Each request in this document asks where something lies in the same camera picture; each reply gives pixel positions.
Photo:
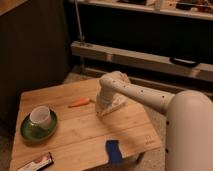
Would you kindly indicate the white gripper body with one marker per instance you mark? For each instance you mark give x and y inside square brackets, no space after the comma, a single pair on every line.
[106,97]

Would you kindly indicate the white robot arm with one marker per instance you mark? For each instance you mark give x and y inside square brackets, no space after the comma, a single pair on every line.
[189,127]

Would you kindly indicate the orange carrot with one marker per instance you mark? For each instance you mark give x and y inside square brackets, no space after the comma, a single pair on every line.
[80,102]

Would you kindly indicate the wooden table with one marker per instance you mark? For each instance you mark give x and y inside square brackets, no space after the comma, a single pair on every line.
[79,141]

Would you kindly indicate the blue tape piece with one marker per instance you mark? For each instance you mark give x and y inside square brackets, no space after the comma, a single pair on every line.
[113,152]

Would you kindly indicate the white cup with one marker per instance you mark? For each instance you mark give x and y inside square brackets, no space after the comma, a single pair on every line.
[40,116]

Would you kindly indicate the green plate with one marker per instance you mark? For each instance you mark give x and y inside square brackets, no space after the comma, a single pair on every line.
[32,133]

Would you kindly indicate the metal shelf rack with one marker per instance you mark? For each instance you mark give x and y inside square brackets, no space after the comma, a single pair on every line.
[140,41]

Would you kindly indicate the red and white box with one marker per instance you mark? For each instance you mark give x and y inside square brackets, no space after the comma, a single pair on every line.
[38,164]

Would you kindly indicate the black handle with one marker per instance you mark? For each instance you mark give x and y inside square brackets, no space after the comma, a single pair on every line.
[183,62]

